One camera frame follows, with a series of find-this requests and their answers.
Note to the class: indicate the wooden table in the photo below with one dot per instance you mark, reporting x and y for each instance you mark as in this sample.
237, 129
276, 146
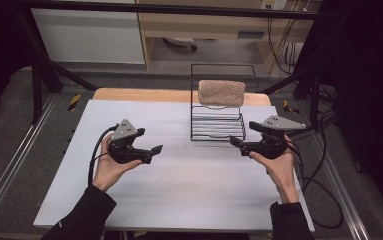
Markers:
145, 95

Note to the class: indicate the white table cover board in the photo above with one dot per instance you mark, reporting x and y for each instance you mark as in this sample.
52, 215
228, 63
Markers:
185, 186

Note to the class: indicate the white power strip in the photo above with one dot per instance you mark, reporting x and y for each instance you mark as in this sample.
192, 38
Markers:
274, 4

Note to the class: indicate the black frame leg strut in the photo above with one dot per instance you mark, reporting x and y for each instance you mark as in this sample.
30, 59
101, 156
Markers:
37, 86
314, 93

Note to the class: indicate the chair base with caster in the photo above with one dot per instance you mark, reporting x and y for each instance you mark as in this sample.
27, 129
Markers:
180, 41

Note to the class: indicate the person's right hand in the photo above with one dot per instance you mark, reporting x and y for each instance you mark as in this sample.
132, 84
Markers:
280, 170

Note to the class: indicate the yellow black floor tape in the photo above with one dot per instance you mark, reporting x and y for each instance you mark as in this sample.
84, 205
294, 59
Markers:
289, 107
74, 102

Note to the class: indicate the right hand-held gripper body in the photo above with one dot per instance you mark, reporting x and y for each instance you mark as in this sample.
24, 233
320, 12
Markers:
269, 146

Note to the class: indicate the light wooden desk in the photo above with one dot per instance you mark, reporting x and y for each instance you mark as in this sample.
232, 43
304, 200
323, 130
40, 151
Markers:
205, 25

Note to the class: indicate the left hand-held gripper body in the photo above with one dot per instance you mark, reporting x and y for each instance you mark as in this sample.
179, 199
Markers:
125, 151

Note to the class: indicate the aluminium floor rail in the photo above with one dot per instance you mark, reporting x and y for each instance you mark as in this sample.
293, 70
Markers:
342, 193
15, 156

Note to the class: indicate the person's left hand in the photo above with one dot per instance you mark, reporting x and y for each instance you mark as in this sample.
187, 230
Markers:
110, 170

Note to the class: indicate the white cabinet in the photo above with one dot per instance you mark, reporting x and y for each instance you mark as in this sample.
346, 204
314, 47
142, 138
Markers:
89, 36

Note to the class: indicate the brown towel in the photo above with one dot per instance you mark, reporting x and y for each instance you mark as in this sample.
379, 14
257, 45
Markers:
221, 92

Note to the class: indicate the black frame crossbar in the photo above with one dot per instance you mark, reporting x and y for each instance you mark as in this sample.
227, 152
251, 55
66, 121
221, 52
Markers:
165, 9

